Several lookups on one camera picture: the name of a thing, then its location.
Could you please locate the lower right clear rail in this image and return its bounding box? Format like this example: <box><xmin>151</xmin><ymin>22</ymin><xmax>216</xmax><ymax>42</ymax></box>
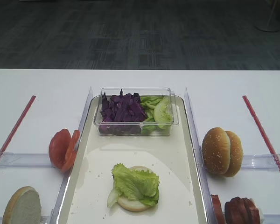
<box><xmin>263</xmin><ymin>214</ymin><xmax>280</xmax><ymax>224</ymax></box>

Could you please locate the stack of meat slices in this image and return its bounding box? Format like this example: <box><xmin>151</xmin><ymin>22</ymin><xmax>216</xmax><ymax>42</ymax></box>
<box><xmin>224</xmin><ymin>197</ymin><xmax>264</xmax><ymax>224</ymax></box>

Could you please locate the right tomato slice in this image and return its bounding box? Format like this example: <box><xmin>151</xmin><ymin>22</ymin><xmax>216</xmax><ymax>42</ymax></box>
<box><xmin>61</xmin><ymin>130</ymin><xmax>80</xmax><ymax>173</ymax></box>

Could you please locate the upper left clear rail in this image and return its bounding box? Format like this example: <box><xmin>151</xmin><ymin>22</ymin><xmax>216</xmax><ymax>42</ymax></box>
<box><xmin>0</xmin><ymin>152</ymin><xmax>53</xmax><ymax>168</ymax></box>

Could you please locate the upright bun half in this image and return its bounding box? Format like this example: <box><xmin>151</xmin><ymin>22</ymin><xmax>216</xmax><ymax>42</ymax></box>
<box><xmin>2</xmin><ymin>186</ymin><xmax>41</xmax><ymax>224</ymax></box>

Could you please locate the white metal tray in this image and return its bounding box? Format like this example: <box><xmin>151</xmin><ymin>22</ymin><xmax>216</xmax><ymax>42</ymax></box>
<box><xmin>51</xmin><ymin>96</ymin><xmax>208</xmax><ymax>224</ymax></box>

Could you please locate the right long clear rail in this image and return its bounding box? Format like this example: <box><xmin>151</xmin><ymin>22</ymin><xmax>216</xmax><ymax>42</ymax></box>
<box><xmin>184</xmin><ymin>88</ymin><xmax>217</xmax><ymax>224</ymax></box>

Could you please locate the green lettuce in box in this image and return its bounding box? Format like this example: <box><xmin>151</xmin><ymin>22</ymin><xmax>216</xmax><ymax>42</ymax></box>
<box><xmin>140</xmin><ymin>96</ymin><xmax>173</xmax><ymax>135</ymax></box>

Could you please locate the sesame bun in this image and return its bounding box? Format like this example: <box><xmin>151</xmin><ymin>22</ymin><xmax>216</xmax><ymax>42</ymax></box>
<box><xmin>224</xmin><ymin>131</ymin><xmax>244</xmax><ymax>177</ymax></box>
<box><xmin>202</xmin><ymin>127</ymin><xmax>231</xmax><ymax>175</ymax></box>

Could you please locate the left red rod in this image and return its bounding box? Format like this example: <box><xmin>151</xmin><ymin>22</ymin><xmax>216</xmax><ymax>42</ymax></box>
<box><xmin>0</xmin><ymin>95</ymin><xmax>36</xmax><ymax>158</ymax></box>

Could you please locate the green lettuce leaf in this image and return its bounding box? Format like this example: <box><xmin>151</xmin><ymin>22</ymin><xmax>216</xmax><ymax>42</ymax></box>
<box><xmin>107</xmin><ymin>163</ymin><xmax>160</xmax><ymax>208</ymax></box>

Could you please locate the bun bottom on tray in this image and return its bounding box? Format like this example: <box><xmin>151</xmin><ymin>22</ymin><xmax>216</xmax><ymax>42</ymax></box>
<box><xmin>117</xmin><ymin>166</ymin><xmax>159</xmax><ymax>212</ymax></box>

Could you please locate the clear plastic salad box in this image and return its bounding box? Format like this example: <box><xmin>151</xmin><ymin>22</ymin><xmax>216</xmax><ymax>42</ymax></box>
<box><xmin>93</xmin><ymin>88</ymin><xmax>179</xmax><ymax>136</ymax></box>

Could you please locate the shredded purple cabbage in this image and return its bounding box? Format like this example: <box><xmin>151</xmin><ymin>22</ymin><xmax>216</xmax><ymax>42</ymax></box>
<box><xmin>99</xmin><ymin>90</ymin><xmax>147</xmax><ymax>135</ymax></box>

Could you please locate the long clear rail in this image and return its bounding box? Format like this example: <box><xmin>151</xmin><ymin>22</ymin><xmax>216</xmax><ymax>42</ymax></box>
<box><xmin>50</xmin><ymin>89</ymin><xmax>93</xmax><ymax>224</ymax></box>
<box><xmin>184</xmin><ymin>88</ymin><xmax>217</xmax><ymax>224</ymax></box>

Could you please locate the left sesame bun top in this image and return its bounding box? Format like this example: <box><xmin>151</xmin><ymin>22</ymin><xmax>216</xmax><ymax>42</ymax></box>
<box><xmin>202</xmin><ymin>127</ymin><xmax>231</xmax><ymax>175</ymax></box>

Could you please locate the red rod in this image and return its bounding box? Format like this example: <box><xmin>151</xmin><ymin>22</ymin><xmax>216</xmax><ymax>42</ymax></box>
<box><xmin>242</xmin><ymin>95</ymin><xmax>280</xmax><ymax>172</ymax></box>
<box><xmin>0</xmin><ymin>95</ymin><xmax>36</xmax><ymax>158</ymax></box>

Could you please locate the tomato slice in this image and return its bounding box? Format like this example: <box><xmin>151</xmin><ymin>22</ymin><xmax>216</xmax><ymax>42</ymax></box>
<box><xmin>61</xmin><ymin>130</ymin><xmax>80</xmax><ymax>173</ymax></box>
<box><xmin>49</xmin><ymin>129</ymin><xmax>71</xmax><ymax>169</ymax></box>

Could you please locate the right red rod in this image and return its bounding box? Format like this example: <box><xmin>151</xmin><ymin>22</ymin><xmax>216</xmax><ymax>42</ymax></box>
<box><xmin>242</xmin><ymin>95</ymin><xmax>280</xmax><ymax>172</ymax></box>

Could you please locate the upper right clear rail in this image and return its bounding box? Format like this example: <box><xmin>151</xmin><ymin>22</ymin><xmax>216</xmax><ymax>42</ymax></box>
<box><xmin>241</xmin><ymin>154</ymin><xmax>280</xmax><ymax>171</ymax></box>

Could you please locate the single meat slice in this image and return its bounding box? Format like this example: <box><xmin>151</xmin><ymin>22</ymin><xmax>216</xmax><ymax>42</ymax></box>
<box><xmin>211</xmin><ymin>195</ymin><xmax>225</xmax><ymax>224</ymax></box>

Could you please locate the left long clear rail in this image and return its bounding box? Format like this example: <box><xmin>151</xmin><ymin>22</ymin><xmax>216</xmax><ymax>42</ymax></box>
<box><xmin>50</xmin><ymin>89</ymin><xmax>93</xmax><ymax>224</ymax></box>

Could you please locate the left tomato slice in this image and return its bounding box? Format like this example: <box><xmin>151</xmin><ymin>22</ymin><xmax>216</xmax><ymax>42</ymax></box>
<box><xmin>49</xmin><ymin>129</ymin><xmax>71</xmax><ymax>169</ymax></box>

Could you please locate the right sesame bun top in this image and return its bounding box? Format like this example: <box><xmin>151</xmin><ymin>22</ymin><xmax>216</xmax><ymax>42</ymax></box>
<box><xmin>224</xmin><ymin>131</ymin><xmax>244</xmax><ymax>177</ymax></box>

